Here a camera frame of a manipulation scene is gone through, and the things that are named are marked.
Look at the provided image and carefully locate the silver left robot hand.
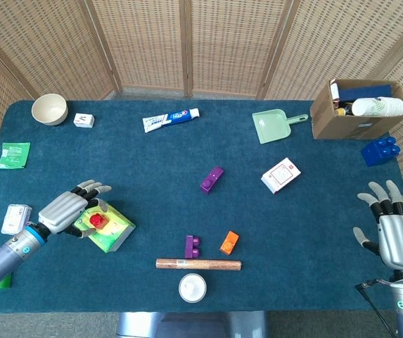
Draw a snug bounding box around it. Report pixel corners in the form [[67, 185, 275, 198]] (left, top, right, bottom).
[[38, 179, 113, 241]]

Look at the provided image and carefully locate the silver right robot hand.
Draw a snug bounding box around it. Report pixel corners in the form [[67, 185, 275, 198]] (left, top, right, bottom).
[[352, 180, 403, 272]]

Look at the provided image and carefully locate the red block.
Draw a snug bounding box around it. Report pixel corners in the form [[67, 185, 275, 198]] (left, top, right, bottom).
[[89, 213, 107, 230]]

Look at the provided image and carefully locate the purple brick moved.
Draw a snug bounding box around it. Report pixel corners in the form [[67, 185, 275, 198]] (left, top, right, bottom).
[[200, 165, 225, 196]]

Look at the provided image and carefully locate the small white packaged item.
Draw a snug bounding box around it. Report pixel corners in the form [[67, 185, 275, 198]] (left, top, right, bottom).
[[0, 204, 33, 236]]

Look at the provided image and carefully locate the small white printed box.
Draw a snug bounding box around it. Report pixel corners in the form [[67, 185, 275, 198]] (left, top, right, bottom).
[[72, 113, 96, 130]]

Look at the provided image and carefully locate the purple brick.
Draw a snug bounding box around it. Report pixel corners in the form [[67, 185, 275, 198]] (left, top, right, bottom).
[[184, 235, 201, 260]]

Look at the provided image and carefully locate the brown cardboard box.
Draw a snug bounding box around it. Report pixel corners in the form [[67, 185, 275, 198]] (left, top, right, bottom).
[[309, 78, 403, 141]]

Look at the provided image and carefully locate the orange toy block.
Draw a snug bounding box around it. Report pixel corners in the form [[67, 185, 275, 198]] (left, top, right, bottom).
[[219, 230, 240, 256]]

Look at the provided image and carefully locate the flat green sachet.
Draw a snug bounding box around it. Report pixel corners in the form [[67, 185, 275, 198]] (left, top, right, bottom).
[[0, 142, 32, 170]]

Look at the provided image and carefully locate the blue toy brick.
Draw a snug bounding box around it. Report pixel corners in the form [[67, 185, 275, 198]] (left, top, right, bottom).
[[360, 136, 402, 167]]

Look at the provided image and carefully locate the beige ribbed bowl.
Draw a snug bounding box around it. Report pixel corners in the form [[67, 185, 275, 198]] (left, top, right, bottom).
[[31, 93, 69, 127]]

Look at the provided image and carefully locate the stack of white paper cups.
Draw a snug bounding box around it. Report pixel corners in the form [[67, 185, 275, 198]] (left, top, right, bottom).
[[351, 96, 403, 118]]

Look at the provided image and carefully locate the blue white toothpaste tube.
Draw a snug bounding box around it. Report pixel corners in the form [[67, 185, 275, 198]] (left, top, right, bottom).
[[142, 108, 200, 134]]

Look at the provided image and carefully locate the dark bottle with yellow cap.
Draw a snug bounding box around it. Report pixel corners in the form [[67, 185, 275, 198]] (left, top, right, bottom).
[[333, 101, 355, 117]]

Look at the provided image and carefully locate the cork pattern paper roll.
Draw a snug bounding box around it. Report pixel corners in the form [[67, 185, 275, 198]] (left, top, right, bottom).
[[155, 258, 243, 272]]

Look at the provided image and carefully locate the grey robot torso base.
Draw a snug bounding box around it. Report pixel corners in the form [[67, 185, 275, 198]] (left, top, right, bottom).
[[116, 311, 269, 338]]

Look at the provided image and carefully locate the light green plastic dustpan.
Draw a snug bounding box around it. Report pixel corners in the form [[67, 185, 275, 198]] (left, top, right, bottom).
[[251, 108, 309, 145]]

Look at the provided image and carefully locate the wicker folding screen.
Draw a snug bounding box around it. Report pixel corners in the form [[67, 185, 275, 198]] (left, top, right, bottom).
[[0, 0, 403, 240]]

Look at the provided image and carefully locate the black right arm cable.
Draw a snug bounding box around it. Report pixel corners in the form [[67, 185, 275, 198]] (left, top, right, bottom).
[[354, 280, 399, 338]]

